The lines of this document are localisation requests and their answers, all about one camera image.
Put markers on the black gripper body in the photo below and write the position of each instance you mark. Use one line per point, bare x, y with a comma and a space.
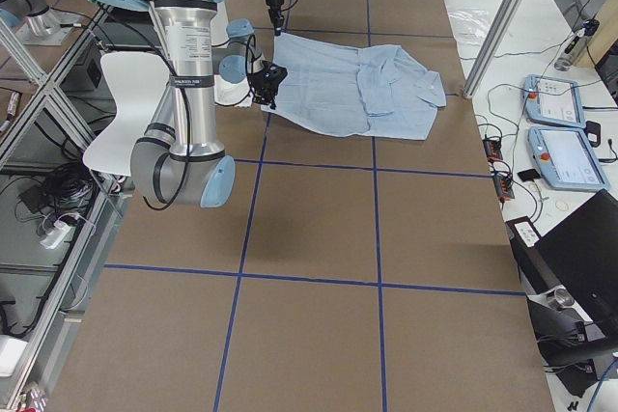
259, 68
273, 0

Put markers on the light blue button-up shirt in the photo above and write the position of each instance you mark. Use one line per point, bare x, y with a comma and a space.
340, 91

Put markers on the white plastic chair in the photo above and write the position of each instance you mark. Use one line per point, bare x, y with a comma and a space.
137, 82

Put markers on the clear plastic bag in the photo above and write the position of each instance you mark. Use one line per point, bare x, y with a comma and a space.
470, 28

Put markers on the white power strip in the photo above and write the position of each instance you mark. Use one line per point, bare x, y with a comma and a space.
61, 232

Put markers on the far blue teach pendant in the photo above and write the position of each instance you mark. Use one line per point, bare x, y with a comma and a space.
553, 101

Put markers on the blue teach pendant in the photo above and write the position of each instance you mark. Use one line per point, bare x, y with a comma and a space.
553, 101
565, 159

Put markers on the near blue teach pendant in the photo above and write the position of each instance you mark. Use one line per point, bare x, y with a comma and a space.
565, 159

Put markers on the black laptop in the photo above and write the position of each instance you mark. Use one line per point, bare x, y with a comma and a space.
580, 254

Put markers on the aluminium frame post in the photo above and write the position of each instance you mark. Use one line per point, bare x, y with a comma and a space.
505, 14

